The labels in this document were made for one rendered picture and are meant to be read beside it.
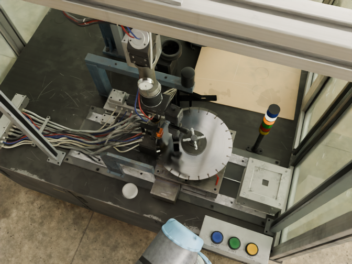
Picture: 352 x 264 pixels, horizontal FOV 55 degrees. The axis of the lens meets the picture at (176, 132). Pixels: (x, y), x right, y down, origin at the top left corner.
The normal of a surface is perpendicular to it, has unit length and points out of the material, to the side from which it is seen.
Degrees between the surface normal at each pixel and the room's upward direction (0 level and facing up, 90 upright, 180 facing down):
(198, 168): 0
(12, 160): 0
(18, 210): 0
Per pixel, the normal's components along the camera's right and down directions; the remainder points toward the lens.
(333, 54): -0.32, 0.87
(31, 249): -0.03, -0.42
